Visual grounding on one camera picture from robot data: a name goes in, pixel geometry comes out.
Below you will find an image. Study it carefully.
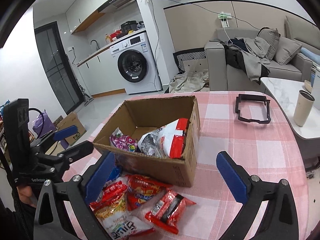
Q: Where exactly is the white red snack bag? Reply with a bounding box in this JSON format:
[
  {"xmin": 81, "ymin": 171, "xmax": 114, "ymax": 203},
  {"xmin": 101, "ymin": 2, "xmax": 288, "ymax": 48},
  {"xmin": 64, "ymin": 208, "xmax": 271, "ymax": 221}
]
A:
[{"xmin": 157, "ymin": 118, "xmax": 189, "ymax": 159}]

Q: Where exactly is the white kitchen cabinet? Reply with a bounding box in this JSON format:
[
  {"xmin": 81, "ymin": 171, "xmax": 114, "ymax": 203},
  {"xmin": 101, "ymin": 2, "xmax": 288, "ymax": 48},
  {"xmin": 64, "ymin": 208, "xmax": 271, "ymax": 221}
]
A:
[
  {"xmin": 66, "ymin": 0, "xmax": 108, "ymax": 34},
  {"xmin": 78, "ymin": 49, "xmax": 125, "ymax": 95}
]

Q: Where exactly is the white marble coffee table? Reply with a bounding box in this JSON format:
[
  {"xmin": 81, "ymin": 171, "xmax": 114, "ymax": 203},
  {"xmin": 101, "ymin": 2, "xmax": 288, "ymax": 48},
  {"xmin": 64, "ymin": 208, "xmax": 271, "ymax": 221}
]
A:
[{"xmin": 261, "ymin": 77, "xmax": 319, "ymax": 140}]

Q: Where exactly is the grey pillow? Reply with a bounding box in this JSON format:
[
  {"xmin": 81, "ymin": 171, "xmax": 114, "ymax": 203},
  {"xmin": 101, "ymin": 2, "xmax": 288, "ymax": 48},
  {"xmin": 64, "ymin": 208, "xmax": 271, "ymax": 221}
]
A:
[
  {"xmin": 273, "ymin": 36, "xmax": 302, "ymax": 65},
  {"xmin": 258, "ymin": 27, "xmax": 281, "ymax": 61}
]

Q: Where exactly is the crumpled beige cloth on floor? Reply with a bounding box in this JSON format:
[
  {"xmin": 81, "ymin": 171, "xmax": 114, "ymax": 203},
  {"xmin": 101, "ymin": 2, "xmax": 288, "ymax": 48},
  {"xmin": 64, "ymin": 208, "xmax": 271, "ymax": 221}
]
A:
[{"xmin": 168, "ymin": 69, "xmax": 209, "ymax": 93}]

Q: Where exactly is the large white noodle snack bag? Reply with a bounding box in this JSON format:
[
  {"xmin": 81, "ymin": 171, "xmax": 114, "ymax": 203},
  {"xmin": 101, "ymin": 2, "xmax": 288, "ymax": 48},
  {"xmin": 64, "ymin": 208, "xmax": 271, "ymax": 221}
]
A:
[{"xmin": 94, "ymin": 193, "xmax": 155, "ymax": 239}]

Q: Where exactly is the red triangular chip bag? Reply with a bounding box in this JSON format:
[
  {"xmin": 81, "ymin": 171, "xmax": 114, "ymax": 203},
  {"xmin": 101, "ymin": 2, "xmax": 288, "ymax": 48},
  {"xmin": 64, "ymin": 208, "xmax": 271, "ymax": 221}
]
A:
[{"xmin": 127, "ymin": 174, "xmax": 172, "ymax": 211}]

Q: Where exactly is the red box on counter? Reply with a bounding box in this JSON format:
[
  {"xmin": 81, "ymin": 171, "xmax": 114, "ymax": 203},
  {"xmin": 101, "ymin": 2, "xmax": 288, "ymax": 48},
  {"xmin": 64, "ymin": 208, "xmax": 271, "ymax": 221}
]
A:
[{"xmin": 110, "ymin": 30, "xmax": 122, "ymax": 42}]

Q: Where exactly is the white red balloon glue pack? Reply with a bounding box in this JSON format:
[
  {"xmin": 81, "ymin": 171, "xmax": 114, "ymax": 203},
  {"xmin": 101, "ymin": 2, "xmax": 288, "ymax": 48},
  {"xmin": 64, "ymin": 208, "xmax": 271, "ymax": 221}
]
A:
[{"xmin": 90, "ymin": 181, "xmax": 127, "ymax": 212}]

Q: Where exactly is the grey jacket on sofa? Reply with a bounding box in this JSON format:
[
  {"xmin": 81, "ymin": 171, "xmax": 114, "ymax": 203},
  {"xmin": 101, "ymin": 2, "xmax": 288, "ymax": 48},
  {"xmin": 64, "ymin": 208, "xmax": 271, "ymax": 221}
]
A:
[{"xmin": 242, "ymin": 36, "xmax": 270, "ymax": 81}]

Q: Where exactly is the blue Oreo cookie pack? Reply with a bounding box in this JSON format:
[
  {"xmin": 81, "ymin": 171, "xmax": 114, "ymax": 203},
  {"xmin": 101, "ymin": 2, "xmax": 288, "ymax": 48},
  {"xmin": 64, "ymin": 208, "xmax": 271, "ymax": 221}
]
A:
[{"xmin": 106, "ymin": 166, "xmax": 122, "ymax": 183}]

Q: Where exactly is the dark glass door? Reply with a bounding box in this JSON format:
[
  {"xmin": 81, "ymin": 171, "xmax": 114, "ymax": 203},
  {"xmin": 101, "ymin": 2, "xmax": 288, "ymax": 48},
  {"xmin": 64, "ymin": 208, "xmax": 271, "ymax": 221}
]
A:
[{"xmin": 35, "ymin": 22, "xmax": 84, "ymax": 114}]

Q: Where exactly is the beige tumbler cup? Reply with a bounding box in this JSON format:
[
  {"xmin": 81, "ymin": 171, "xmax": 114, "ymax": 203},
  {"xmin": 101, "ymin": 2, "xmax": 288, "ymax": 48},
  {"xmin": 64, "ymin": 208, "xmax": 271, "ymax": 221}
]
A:
[{"xmin": 293, "ymin": 90, "xmax": 315, "ymax": 127}]

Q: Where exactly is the SF cardboard box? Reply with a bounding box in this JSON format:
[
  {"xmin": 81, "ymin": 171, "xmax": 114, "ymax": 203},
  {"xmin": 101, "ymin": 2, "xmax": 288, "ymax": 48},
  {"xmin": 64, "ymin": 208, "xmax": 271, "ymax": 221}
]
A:
[{"xmin": 93, "ymin": 95, "xmax": 200, "ymax": 187}]

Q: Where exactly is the small cardboard box on floor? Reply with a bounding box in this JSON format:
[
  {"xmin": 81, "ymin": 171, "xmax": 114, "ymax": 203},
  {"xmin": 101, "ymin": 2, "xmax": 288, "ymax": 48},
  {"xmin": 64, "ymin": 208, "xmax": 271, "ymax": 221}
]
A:
[{"xmin": 54, "ymin": 112, "xmax": 87, "ymax": 146}]

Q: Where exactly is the black cable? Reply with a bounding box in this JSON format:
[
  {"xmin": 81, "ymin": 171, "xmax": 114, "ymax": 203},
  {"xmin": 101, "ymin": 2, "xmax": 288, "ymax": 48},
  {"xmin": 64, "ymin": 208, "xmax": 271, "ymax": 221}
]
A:
[{"xmin": 28, "ymin": 107, "xmax": 46, "ymax": 138}]

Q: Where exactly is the white washing machine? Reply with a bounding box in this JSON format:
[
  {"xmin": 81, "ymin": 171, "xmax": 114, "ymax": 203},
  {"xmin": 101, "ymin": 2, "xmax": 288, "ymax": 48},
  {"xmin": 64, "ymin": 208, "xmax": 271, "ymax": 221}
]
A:
[{"xmin": 110, "ymin": 31, "xmax": 163, "ymax": 94}]

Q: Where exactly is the range hood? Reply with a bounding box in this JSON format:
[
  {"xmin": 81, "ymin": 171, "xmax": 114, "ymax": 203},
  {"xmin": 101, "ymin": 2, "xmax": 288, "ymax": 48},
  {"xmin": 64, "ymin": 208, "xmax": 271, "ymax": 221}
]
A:
[{"xmin": 97, "ymin": 0, "xmax": 135, "ymax": 14}]

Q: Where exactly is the light blue pillow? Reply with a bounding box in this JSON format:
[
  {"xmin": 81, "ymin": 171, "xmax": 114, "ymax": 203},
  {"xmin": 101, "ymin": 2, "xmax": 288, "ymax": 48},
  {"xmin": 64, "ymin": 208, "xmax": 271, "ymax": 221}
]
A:
[{"xmin": 300, "ymin": 47, "xmax": 320, "ymax": 65}]

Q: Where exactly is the yellow bottle on counter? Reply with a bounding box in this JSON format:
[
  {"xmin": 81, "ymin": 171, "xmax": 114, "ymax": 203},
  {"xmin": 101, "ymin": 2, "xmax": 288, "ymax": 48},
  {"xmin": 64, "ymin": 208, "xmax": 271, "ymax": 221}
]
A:
[{"xmin": 105, "ymin": 34, "xmax": 112, "ymax": 44}]

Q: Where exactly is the person's left hand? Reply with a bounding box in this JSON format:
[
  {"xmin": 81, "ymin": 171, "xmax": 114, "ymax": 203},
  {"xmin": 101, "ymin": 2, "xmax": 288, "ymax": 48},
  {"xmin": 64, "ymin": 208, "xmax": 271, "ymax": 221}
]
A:
[{"xmin": 17, "ymin": 185, "xmax": 37, "ymax": 207}]

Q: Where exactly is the grey sofa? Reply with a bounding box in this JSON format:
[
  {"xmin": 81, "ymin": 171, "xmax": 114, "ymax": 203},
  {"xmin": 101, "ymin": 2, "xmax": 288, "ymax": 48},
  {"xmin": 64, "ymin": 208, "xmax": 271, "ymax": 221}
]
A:
[{"xmin": 204, "ymin": 16, "xmax": 319, "ymax": 91}]

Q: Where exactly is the black plastic frame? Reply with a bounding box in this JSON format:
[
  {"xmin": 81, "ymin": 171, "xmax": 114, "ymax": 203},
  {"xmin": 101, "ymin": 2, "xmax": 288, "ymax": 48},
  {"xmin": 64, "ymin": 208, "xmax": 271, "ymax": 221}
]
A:
[{"xmin": 235, "ymin": 94, "xmax": 271, "ymax": 125}]

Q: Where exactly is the kitchen faucet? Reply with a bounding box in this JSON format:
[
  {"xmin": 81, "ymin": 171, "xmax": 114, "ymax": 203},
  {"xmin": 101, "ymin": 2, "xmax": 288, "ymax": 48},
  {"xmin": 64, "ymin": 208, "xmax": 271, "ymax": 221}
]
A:
[{"xmin": 90, "ymin": 40, "xmax": 100, "ymax": 50}]

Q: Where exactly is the white upper kitchen cabinet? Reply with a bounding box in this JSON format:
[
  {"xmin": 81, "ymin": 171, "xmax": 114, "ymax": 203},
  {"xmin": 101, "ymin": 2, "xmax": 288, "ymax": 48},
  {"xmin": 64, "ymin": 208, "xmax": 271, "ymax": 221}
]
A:
[{"xmin": 66, "ymin": 0, "xmax": 108, "ymax": 34}]

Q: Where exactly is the white lower kitchen cabinet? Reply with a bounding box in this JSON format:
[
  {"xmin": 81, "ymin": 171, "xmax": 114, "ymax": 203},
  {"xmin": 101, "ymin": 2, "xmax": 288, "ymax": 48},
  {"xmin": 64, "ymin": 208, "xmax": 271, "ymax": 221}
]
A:
[{"xmin": 78, "ymin": 49, "xmax": 125, "ymax": 95}]

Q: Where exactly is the black patterned chair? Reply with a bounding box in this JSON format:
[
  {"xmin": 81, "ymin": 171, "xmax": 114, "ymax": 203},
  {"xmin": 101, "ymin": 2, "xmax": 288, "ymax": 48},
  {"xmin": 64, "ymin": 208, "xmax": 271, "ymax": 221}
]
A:
[{"xmin": 173, "ymin": 48, "xmax": 208, "ymax": 73}]

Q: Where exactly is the black pressure cooker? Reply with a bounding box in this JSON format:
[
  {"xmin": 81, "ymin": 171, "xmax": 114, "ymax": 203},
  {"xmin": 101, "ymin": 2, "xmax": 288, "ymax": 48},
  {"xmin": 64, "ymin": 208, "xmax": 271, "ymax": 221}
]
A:
[{"xmin": 120, "ymin": 21, "xmax": 138, "ymax": 35}]

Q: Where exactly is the pink plaid tablecloth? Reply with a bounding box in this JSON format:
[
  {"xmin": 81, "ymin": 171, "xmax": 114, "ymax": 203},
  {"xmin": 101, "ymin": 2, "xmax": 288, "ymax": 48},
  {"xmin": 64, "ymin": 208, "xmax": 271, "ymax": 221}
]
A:
[{"xmin": 60, "ymin": 90, "xmax": 313, "ymax": 240}]

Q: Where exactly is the purple white snack bag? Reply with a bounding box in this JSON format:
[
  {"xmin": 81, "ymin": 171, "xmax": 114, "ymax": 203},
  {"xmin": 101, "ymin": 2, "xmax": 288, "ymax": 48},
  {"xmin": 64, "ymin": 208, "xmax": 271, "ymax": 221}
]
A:
[{"xmin": 110, "ymin": 127, "xmax": 138, "ymax": 152}]

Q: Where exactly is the purple plastic bag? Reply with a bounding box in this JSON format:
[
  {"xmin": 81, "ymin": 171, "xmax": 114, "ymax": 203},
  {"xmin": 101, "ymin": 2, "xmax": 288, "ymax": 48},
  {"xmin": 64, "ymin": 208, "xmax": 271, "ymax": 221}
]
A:
[{"xmin": 32, "ymin": 111, "xmax": 57, "ymax": 138}]

